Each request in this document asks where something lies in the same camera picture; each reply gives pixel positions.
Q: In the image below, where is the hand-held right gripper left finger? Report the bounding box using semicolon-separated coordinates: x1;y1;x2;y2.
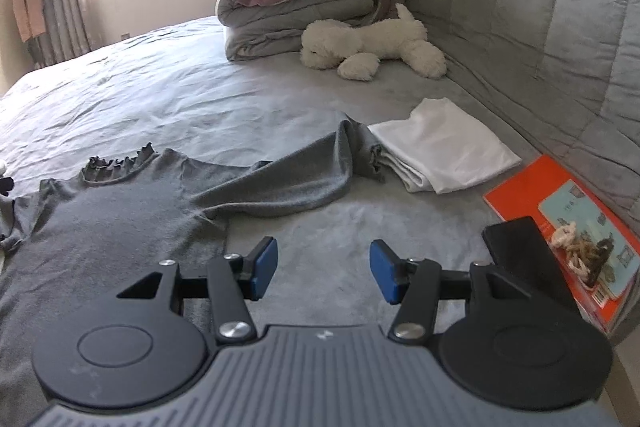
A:
117;238;279;345

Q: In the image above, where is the grey top with ruffled collar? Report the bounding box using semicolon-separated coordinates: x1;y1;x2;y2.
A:
0;118;387;413

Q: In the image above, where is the folded grey duvet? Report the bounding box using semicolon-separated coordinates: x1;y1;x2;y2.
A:
216;0;408;62

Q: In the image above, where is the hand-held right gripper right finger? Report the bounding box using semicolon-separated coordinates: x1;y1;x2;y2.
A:
370;240;533;344

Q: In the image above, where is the black flat device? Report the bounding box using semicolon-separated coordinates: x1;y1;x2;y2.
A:
482;216;576;308

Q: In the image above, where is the grey quilted headboard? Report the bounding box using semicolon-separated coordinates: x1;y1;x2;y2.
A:
370;0;640;228

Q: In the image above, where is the folded thin white shirt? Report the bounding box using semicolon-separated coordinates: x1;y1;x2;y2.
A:
367;98;523;195

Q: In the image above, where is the white plush dog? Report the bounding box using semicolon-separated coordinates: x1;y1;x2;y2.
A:
300;3;447;81

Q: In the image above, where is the orange book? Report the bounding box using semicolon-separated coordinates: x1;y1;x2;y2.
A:
482;155;640;335

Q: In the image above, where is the bed with grey sheet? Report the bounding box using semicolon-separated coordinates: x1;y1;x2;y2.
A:
0;14;616;427

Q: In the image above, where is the small braided rope toy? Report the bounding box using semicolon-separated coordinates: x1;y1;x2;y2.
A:
549;223;617;290

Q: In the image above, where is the hanging pink jacket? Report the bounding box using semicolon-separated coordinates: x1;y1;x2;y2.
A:
12;0;46;42

